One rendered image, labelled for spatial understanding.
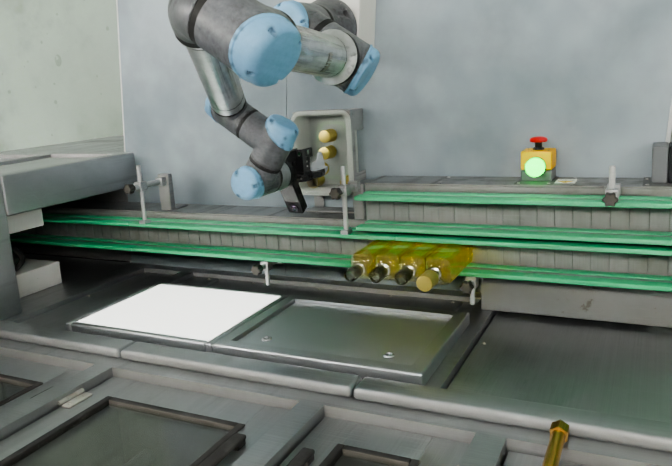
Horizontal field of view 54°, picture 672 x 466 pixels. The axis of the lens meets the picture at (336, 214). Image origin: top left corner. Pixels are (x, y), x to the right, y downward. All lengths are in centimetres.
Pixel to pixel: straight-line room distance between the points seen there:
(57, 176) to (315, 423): 114
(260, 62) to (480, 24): 75
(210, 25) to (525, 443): 81
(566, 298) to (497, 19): 67
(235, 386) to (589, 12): 111
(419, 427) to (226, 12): 74
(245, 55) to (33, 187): 104
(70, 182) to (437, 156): 105
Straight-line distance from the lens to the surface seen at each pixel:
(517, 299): 161
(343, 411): 120
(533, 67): 165
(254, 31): 106
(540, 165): 156
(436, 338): 139
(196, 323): 159
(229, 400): 131
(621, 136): 164
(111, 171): 216
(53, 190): 201
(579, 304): 159
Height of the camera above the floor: 238
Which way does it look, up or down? 61 degrees down
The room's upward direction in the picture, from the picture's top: 115 degrees counter-clockwise
